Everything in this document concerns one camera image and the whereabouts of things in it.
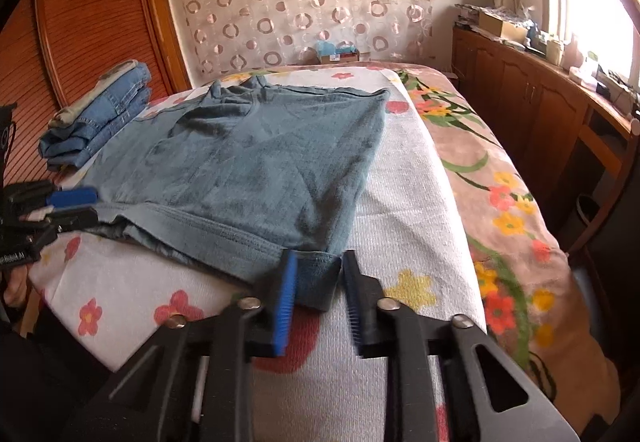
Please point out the white jar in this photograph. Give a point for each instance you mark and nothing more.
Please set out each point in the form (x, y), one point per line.
(555, 52)

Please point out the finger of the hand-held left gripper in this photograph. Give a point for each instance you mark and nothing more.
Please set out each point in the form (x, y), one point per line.
(75, 197)
(75, 219)

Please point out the wooden wardrobe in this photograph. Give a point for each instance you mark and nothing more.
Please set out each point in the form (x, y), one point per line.
(90, 12)

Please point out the person's dark clothing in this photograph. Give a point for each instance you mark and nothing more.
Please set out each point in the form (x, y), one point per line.
(45, 382)

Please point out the wooden cabinet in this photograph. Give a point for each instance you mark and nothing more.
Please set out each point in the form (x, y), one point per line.
(525, 87)

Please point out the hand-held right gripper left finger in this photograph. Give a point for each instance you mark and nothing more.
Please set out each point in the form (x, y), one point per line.
(285, 302)

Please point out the folded blue jeans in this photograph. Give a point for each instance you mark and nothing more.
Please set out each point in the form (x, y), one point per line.
(100, 122)

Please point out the small box with blue items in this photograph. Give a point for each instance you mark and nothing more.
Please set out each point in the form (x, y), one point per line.
(336, 53)

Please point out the pink floral blanket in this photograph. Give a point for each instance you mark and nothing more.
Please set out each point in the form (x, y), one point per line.
(475, 162)

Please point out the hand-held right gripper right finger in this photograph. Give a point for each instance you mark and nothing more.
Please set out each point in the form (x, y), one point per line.
(352, 302)

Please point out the cardboard box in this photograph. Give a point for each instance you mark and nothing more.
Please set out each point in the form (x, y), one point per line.
(502, 27)

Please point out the grey-blue pants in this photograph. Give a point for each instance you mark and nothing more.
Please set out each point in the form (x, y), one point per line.
(250, 162)

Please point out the white floral blanket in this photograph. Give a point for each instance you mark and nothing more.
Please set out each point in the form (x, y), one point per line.
(410, 202)

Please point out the folded beige pants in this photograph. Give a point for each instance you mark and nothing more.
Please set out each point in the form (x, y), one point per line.
(95, 94)

